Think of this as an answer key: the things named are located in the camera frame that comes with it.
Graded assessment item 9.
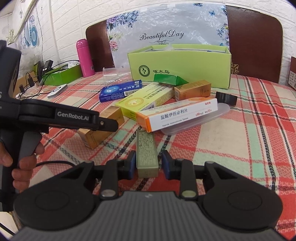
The blue medicine box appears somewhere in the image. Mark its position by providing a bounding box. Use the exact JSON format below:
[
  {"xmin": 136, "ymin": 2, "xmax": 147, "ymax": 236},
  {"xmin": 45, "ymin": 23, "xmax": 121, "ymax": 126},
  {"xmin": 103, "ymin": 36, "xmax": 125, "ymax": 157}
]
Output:
[{"xmin": 99, "ymin": 80, "xmax": 142, "ymax": 102}]

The pink thermos bottle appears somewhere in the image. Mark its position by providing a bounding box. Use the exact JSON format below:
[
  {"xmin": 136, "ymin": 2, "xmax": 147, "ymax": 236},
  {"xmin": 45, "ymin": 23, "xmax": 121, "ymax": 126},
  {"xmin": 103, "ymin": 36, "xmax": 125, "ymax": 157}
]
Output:
[{"xmin": 76, "ymin": 39, "xmax": 95, "ymax": 77}]

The white round-logo device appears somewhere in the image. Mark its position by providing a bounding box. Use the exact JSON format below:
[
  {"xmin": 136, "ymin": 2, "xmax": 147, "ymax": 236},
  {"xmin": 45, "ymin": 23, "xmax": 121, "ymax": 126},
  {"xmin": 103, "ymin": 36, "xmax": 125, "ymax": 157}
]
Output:
[{"xmin": 47, "ymin": 84, "xmax": 68, "ymax": 98}]

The black tape roll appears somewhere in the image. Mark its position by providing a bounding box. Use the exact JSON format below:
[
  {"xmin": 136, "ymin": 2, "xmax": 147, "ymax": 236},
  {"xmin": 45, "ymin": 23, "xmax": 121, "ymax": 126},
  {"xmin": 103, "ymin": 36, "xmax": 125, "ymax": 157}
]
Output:
[{"xmin": 215, "ymin": 91, "xmax": 237, "ymax": 106}]

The person's left hand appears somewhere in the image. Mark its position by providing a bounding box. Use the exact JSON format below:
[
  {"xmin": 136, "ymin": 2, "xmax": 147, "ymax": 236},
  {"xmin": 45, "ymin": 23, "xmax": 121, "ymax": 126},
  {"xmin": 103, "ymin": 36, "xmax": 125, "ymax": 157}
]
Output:
[{"xmin": 1, "ymin": 143, "xmax": 45, "ymax": 192}]

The olive grey slim box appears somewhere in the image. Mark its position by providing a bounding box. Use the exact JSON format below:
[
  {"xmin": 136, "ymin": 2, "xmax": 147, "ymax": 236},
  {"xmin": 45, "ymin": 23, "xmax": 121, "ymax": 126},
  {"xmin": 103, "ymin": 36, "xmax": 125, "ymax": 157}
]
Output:
[{"xmin": 136, "ymin": 130, "xmax": 159, "ymax": 178}]

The clear plastic lid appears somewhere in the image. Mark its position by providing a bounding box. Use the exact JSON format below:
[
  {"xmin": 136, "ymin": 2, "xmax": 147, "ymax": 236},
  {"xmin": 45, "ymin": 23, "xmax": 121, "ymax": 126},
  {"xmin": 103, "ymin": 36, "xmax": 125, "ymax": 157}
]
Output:
[{"xmin": 161, "ymin": 103, "xmax": 230, "ymax": 136}]

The golden brown box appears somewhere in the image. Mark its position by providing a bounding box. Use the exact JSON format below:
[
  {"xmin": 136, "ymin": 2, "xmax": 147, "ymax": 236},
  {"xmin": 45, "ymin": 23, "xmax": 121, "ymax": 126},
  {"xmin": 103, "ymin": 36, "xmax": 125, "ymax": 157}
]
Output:
[{"xmin": 174, "ymin": 80, "xmax": 211, "ymax": 101}]

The light green open box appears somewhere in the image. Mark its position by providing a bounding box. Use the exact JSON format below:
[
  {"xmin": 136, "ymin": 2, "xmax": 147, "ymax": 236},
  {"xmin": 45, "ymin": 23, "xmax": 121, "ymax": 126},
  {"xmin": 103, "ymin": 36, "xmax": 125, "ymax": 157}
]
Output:
[{"xmin": 127, "ymin": 44, "xmax": 232, "ymax": 89}]

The clear plastic cup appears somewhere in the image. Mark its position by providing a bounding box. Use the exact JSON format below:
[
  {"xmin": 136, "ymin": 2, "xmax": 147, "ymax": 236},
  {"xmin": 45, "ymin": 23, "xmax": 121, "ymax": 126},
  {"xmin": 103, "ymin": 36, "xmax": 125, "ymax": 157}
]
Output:
[{"xmin": 102, "ymin": 67, "xmax": 133, "ymax": 86}]

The small green box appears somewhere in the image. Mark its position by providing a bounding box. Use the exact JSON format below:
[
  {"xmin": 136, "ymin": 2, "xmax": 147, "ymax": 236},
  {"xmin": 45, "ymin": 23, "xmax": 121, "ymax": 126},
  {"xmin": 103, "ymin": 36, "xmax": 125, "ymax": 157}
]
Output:
[{"xmin": 154, "ymin": 74, "xmax": 188, "ymax": 86}]

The brown cardboard box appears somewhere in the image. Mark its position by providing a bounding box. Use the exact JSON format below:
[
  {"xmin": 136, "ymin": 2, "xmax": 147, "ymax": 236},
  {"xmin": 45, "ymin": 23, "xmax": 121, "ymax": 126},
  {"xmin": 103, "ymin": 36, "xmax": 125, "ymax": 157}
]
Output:
[{"xmin": 287, "ymin": 56, "xmax": 296, "ymax": 90}]

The floral plastic packaged pillow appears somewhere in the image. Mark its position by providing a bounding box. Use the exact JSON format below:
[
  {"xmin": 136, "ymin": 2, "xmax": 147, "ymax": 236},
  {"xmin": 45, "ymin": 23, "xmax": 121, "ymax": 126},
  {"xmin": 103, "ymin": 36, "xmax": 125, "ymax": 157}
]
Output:
[{"xmin": 106, "ymin": 3, "xmax": 230, "ymax": 68}]

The yellow-green medicine box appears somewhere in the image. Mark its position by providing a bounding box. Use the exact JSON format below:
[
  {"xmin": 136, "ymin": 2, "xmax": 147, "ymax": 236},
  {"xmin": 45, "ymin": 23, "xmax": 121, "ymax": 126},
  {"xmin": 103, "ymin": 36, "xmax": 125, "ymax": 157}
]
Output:
[{"xmin": 115, "ymin": 82, "xmax": 174, "ymax": 121}]

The tan slim box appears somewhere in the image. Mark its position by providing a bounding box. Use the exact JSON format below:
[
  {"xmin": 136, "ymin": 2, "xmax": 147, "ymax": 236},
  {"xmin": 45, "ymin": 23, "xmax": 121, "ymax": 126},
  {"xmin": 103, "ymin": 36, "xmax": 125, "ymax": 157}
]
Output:
[{"xmin": 78, "ymin": 105, "xmax": 125, "ymax": 149}]

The orange white medicine box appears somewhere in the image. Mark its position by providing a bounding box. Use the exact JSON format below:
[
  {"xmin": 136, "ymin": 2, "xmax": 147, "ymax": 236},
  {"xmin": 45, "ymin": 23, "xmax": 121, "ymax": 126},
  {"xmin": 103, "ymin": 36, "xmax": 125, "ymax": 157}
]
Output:
[{"xmin": 136, "ymin": 97, "xmax": 218, "ymax": 133}]

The dark green storage box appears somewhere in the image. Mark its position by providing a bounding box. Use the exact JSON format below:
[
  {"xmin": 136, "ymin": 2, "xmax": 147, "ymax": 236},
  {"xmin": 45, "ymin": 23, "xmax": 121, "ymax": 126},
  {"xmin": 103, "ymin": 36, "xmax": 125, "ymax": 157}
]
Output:
[{"xmin": 42, "ymin": 64, "xmax": 82, "ymax": 86}]

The black charging cable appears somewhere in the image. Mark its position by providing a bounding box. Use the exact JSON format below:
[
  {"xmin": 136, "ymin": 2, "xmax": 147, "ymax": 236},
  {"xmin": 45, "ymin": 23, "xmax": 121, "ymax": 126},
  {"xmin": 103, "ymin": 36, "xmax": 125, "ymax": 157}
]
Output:
[{"xmin": 18, "ymin": 59, "xmax": 80, "ymax": 99}]

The plaid bed sheet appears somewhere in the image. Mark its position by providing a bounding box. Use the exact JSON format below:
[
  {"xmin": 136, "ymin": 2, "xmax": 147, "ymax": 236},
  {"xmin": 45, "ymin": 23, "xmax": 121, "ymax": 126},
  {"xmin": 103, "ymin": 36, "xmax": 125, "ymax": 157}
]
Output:
[{"xmin": 30, "ymin": 75, "xmax": 295, "ymax": 239}]

